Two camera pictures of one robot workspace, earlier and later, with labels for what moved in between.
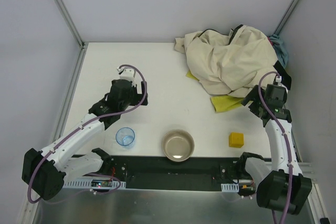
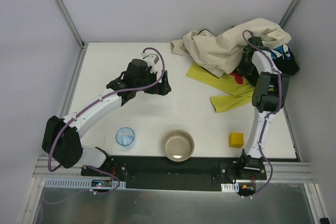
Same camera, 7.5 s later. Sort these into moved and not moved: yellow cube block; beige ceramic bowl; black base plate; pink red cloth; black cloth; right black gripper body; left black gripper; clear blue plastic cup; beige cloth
Moved: left black gripper; beige cloth; right black gripper body; black cloth; pink red cloth
Not moved: yellow cube block; black base plate; beige ceramic bowl; clear blue plastic cup
